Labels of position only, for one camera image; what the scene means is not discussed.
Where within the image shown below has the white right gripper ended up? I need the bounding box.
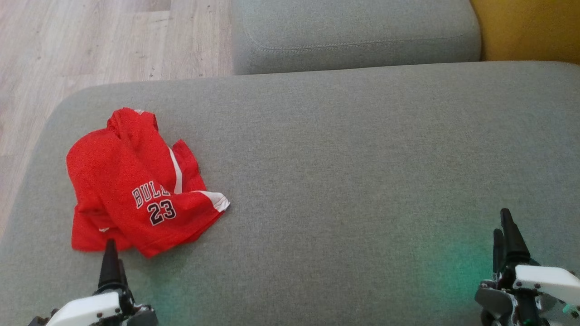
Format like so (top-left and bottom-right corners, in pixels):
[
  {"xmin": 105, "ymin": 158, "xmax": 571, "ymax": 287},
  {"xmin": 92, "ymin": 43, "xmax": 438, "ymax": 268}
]
[{"xmin": 475, "ymin": 208, "xmax": 580, "ymax": 326}]

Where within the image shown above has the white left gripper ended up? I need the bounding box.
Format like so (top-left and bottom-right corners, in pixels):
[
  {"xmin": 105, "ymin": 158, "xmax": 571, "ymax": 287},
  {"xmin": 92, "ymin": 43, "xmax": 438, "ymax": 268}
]
[{"xmin": 45, "ymin": 239, "xmax": 158, "ymax": 326}]

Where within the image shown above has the red Bulls jersey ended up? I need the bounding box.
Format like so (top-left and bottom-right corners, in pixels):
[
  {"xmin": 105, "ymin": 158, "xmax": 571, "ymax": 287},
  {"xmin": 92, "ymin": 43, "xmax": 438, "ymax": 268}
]
[{"xmin": 72, "ymin": 138, "xmax": 231, "ymax": 259}]

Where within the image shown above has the grey fabric sofa seat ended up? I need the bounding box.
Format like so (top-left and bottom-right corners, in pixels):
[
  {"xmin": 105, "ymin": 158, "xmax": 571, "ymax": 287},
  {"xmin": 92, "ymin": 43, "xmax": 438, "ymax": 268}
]
[{"xmin": 0, "ymin": 61, "xmax": 580, "ymax": 326}]

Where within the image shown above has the grey sofa back cushion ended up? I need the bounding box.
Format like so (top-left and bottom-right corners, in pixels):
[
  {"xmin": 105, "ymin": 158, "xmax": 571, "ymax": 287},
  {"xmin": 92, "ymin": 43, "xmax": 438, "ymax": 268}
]
[{"xmin": 231, "ymin": 0, "xmax": 482, "ymax": 75}]

